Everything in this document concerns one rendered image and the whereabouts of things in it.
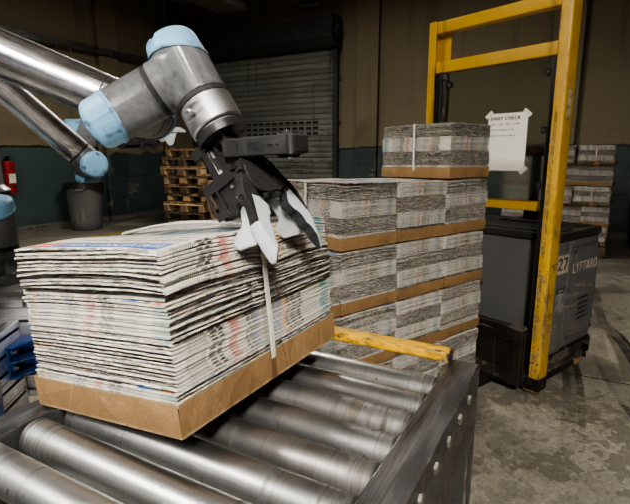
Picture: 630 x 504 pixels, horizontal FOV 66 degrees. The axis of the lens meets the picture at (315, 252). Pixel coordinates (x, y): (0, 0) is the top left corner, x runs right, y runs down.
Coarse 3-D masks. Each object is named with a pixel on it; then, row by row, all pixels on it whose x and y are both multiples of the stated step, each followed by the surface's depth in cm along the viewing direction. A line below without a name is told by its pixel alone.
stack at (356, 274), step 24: (432, 240) 196; (336, 264) 164; (360, 264) 172; (384, 264) 180; (408, 264) 189; (432, 264) 198; (336, 288) 166; (360, 288) 173; (384, 288) 182; (360, 312) 175; (384, 312) 183; (408, 312) 193; (432, 312) 203; (408, 336) 194; (408, 360) 197; (432, 360) 207
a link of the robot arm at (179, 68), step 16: (160, 32) 65; (176, 32) 65; (192, 32) 67; (160, 48) 65; (176, 48) 64; (192, 48) 65; (144, 64) 65; (160, 64) 64; (176, 64) 64; (192, 64) 64; (208, 64) 66; (160, 80) 64; (176, 80) 64; (192, 80) 64; (208, 80) 64; (160, 96) 65; (176, 96) 65; (192, 96) 64
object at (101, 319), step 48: (96, 240) 66; (144, 240) 61; (192, 240) 57; (48, 288) 64; (96, 288) 58; (144, 288) 54; (192, 288) 57; (240, 288) 64; (48, 336) 66; (96, 336) 61; (144, 336) 56; (192, 336) 57; (240, 336) 65; (96, 384) 62; (144, 384) 58; (192, 384) 57
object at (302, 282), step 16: (176, 224) 89; (192, 224) 86; (208, 224) 83; (224, 224) 79; (272, 224) 70; (320, 224) 82; (288, 240) 74; (304, 240) 78; (320, 240) 83; (288, 256) 74; (304, 256) 78; (320, 256) 82; (288, 272) 74; (304, 272) 78; (320, 272) 83; (288, 288) 74; (304, 288) 79; (320, 288) 83; (288, 304) 75; (304, 304) 79; (320, 304) 84; (288, 320) 75; (304, 320) 79; (320, 320) 83; (288, 336) 74
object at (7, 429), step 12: (24, 408) 69; (36, 408) 69; (48, 408) 69; (0, 420) 66; (12, 420) 66; (24, 420) 66; (60, 420) 70; (0, 432) 63; (12, 432) 64; (12, 444) 64
